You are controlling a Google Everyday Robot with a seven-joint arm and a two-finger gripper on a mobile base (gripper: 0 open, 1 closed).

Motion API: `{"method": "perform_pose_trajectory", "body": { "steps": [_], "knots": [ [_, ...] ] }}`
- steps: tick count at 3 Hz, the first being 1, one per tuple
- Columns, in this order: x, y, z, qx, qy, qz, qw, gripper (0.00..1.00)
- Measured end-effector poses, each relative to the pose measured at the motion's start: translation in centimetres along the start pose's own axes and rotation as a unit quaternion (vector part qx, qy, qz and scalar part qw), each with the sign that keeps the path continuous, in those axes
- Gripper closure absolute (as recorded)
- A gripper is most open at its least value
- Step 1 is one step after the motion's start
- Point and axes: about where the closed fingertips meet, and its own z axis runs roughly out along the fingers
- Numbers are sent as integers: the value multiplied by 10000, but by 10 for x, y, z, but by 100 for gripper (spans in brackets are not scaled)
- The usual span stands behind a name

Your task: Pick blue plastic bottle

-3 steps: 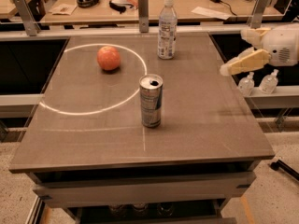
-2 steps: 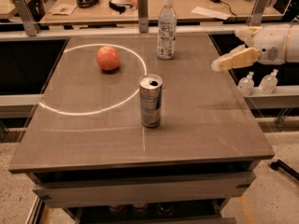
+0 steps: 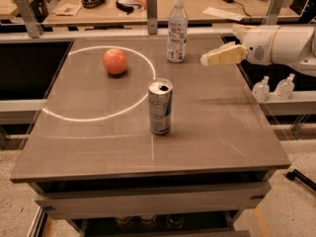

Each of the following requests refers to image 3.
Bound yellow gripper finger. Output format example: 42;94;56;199
232;24;254;41
200;41;247;66

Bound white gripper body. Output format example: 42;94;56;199
242;26;279;65

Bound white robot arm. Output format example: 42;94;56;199
200;24;316;77

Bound small clear bottle left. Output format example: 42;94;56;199
252;76;270;102

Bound small clear bottle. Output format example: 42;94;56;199
274;73;295;100
252;76;270;102

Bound small clear bottle right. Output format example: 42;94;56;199
274;73;295;100

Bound clear plastic water bottle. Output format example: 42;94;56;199
167;0;189;63

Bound white paper sheet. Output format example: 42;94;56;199
203;7;244;22

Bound silver blue drink can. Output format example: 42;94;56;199
148;78;173;135

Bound black sunglasses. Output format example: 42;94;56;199
116;0;142;15

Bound red apple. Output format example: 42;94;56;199
103;48;128;75

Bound black stand foot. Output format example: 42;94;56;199
285;169;316;192

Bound small paper card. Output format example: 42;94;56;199
54;4;81;16

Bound right metal bracket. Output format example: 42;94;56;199
262;0;285;25

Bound metal bracket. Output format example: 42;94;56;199
146;0;158;35
262;0;285;25
14;0;42;39

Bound middle metal bracket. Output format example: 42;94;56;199
146;0;158;35

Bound left metal bracket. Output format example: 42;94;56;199
14;0;42;39

